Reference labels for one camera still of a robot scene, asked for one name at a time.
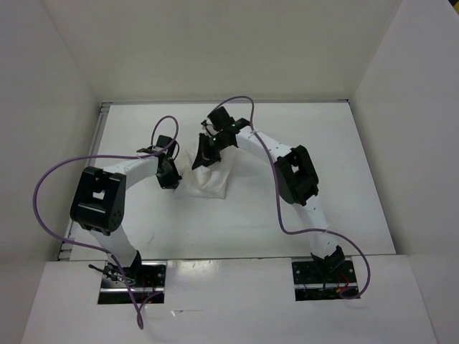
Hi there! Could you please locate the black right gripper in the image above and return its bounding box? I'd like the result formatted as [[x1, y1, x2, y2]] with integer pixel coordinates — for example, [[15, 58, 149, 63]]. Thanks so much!
[[192, 132, 227, 171]]

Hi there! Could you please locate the white pleated skirt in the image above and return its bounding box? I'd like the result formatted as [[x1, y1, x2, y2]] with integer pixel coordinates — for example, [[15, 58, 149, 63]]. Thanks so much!
[[174, 148, 236, 199]]

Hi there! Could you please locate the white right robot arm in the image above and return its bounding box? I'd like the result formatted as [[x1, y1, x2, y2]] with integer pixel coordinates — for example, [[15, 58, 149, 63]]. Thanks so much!
[[192, 106, 345, 282]]

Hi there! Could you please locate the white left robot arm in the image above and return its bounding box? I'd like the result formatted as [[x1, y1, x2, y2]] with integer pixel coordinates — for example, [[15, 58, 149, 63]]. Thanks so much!
[[70, 135, 181, 287]]

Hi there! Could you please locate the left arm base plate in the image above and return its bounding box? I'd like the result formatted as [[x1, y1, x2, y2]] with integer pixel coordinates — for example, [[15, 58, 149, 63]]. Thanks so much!
[[89, 261, 167, 305]]

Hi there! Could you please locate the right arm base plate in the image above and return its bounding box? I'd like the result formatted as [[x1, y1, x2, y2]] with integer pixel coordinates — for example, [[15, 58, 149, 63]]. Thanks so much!
[[291, 259, 359, 302]]

